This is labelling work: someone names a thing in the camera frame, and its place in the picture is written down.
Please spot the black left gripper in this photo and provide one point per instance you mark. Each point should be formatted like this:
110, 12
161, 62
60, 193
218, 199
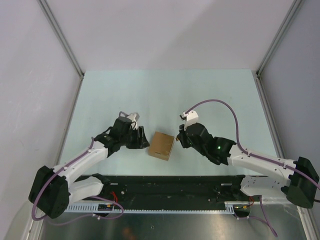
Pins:
141, 142

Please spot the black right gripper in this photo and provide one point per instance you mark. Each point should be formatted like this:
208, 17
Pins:
182, 136

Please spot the brown cardboard express box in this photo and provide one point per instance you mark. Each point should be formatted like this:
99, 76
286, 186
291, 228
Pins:
161, 146

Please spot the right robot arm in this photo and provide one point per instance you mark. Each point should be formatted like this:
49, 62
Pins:
297, 180

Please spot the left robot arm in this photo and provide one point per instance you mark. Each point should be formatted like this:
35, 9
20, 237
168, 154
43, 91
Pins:
55, 188

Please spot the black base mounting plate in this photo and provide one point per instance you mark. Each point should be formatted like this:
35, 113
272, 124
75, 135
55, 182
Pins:
175, 192

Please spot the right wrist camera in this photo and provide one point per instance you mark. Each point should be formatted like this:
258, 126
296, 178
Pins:
189, 118

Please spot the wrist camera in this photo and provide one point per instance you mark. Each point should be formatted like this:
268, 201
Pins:
134, 117
189, 118

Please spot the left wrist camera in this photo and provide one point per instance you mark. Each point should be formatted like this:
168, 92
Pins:
134, 117

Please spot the white slotted cable duct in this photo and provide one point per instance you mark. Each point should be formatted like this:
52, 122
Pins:
98, 207

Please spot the right aluminium corner post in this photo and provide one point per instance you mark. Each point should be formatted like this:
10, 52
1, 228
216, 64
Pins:
280, 34

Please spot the aluminium corner post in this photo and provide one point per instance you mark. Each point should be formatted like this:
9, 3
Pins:
280, 34
54, 24

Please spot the left aluminium corner post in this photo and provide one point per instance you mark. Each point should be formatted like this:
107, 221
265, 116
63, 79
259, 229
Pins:
54, 24

